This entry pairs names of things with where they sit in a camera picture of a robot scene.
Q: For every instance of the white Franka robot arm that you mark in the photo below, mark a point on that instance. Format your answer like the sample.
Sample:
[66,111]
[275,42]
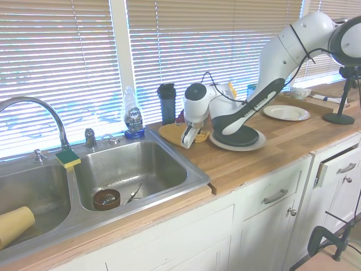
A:
[296,36]

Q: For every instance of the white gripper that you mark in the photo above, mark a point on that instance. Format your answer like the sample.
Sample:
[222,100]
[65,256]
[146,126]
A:
[189,138]

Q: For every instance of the clear dish soap bottle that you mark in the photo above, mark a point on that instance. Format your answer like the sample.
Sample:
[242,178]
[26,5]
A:
[134,118]

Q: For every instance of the large beige plate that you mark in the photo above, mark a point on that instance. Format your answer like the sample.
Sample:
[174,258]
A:
[260,142]

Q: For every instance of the yellow cup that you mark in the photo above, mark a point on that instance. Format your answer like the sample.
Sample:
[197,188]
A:
[17,223]

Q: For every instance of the black round-base stand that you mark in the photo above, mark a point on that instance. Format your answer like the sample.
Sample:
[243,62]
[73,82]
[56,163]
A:
[338,117]

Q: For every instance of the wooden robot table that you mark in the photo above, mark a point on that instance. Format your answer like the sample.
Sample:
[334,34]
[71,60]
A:
[338,265]

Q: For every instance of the dark blue plate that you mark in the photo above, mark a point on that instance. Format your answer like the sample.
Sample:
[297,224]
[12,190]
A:
[248,138]

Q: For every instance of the yellow green sponge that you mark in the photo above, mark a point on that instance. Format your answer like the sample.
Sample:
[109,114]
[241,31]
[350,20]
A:
[67,159]

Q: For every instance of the stainless steel double sink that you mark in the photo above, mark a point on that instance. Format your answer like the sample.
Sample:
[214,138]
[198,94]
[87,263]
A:
[127,163]

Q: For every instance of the brown bowl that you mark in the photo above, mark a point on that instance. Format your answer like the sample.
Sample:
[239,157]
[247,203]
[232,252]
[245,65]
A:
[98,201]

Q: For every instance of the chrome sink sprayer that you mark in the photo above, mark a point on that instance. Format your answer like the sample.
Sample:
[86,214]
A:
[39,156]

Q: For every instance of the black shaker bottle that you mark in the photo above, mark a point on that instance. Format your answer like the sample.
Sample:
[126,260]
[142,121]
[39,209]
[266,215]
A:
[166,107]

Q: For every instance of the yellow terry towel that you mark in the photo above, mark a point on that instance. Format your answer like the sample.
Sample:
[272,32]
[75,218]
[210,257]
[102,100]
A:
[172,134]

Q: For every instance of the rolled white napkin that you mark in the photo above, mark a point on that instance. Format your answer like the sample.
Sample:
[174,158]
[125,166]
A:
[330,98]

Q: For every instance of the white patterned teacup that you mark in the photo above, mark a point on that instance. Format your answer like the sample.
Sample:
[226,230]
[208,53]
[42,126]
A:
[300,93]

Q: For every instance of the yellow packet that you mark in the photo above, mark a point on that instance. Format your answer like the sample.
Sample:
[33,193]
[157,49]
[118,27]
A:
[231,89]

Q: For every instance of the white open drawer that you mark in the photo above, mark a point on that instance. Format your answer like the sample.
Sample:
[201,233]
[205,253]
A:
[338,163]

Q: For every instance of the chrome gooseneck faucet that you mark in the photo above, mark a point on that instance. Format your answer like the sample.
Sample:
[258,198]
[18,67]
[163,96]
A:
[56,118]

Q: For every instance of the dark green clamp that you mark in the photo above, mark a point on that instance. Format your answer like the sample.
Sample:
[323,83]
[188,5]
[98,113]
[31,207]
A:
[316,237]

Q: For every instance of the white dinner plate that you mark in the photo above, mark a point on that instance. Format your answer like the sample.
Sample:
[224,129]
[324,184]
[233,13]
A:
[285,113]

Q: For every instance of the metal tongs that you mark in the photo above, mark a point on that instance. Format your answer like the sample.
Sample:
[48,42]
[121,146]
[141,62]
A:
[132,194]

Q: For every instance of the small blue box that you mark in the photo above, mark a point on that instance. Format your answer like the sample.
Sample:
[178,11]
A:
[252,91]

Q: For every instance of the white counter cabinet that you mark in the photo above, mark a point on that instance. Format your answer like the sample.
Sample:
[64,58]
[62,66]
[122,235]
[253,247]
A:
[197,226]

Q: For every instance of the white window blind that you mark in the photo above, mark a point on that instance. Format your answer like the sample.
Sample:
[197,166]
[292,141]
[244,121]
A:
[321,70]
[197,42]
[42,56]

